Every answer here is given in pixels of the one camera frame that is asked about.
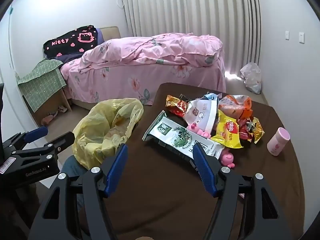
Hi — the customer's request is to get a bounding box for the gold foil wrapper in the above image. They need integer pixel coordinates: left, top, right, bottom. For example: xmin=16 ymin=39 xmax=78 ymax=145
xmin=246 ymin=117 xmax=265 ymax=144

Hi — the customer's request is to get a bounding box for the white plastic bag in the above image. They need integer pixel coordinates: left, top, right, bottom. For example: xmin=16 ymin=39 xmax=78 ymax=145
xmin=240 ymin=62 xmax=262 ymax=95

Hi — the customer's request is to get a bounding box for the orange translucent plastic bag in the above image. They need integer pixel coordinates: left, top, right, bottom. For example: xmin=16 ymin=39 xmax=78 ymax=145
xmin=219 ymin=94 xmax=253 ymax=120

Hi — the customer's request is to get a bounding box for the bed with pink floral sheet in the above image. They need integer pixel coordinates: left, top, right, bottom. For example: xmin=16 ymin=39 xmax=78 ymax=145
xmin=61 ymin=55 xmax=227 ymax=111

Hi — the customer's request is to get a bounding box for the yellow plastic bag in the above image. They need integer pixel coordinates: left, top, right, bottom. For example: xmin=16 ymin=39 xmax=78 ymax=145
xmin=72 ymin=99 xmax=144 ymax=170

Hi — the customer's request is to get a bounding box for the person's jeans leg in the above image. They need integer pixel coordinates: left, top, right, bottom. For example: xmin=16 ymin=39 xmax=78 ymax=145
xmin=61 ymin=155 xmax=88 ymax=180

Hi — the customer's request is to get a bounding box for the pink plastic toy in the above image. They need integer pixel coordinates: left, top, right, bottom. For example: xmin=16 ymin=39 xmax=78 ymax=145
xmin=217 ymin=148 xmax=236 ymax=168
xmin=187 ymin=121 xmax=212 ymax=139

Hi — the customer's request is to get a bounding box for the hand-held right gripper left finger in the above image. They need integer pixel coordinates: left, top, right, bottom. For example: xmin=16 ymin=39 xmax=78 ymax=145
xmin=27 ymin=144 xmax=129 ymax=240

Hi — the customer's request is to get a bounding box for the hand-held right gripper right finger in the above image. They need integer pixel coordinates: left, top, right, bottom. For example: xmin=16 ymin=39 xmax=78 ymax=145
xmin=192 ymin=142 xmax=293 ymax=240

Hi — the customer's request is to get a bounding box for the red candy wrapper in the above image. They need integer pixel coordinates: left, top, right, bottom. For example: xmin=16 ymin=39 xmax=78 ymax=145
xmin=239 ymin=120 xmax=254 ymax=140

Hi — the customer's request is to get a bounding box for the white pleated curtain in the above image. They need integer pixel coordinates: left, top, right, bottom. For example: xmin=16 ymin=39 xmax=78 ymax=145
xmin=120 ymin=0 xmax=262 ymax=73

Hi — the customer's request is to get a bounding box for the yellow snack packet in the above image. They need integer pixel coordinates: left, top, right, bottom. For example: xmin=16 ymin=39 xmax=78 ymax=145
xmin=211 ymin=109 xmax=244 ymax=149

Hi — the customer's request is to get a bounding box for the green checked cloth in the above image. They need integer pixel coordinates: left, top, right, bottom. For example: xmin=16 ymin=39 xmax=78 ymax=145
xmin=17 ymin=57 xmax=67 ymax=112

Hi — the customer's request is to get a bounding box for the blue white snack packet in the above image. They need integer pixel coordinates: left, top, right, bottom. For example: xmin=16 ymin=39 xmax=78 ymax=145
xmin=204 ymin=92 xmax=222 ymax=101

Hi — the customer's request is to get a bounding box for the pink floral quilt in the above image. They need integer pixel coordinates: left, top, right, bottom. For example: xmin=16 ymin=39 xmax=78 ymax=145
xmin=79 ymin=32 xmax=223 ymax=68

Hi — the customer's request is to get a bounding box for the red orange snack packet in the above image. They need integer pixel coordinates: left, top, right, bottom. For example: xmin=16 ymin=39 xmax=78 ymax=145
xmin=165 ymin=94 xmax=189 ymax=117

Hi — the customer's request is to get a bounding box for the black hello kitty pillow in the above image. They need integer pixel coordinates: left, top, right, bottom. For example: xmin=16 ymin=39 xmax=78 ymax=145
xmin=43 ymin=25 xmax=98 ymax=60

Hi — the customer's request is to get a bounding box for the beige headboard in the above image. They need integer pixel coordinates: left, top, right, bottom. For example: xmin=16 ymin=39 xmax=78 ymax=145
xmin=100 ymin=26 xmax=122 ymax=42

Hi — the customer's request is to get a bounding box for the pink slipper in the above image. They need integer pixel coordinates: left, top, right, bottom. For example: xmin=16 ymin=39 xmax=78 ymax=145
xmin=41 ymin=114 xmax=58 ymax=126

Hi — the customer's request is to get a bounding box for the wooden nightstand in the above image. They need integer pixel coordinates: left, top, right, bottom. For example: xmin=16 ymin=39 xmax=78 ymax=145
xmin=22 ymin=87 xmax=73 ymax=128

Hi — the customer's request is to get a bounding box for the white rabbit print pouch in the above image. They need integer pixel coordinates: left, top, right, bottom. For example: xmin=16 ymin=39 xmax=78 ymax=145
xmin=183 ymin=99 xmax=219 ymax=133

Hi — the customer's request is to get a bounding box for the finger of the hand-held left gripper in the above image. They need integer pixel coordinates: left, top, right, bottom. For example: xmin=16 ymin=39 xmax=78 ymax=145
xmin=2 ymin=126 xmax=48 ymax=153
xmin=15 ymin=132 xmax=75 ymax=159

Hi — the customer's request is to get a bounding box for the long white green snack packet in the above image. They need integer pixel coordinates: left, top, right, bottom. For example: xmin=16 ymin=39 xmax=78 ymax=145
xmin=142 ymin=110 xmax=225 ymax=170

